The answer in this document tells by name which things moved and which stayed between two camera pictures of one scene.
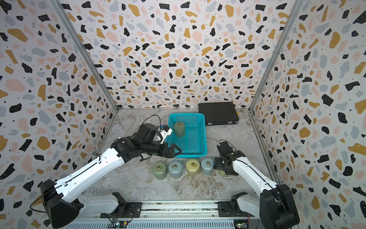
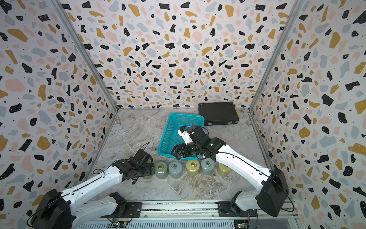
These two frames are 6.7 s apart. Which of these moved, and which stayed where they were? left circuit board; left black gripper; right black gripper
Moved: left black gripper; right black gripper
Stayed: left circuit board
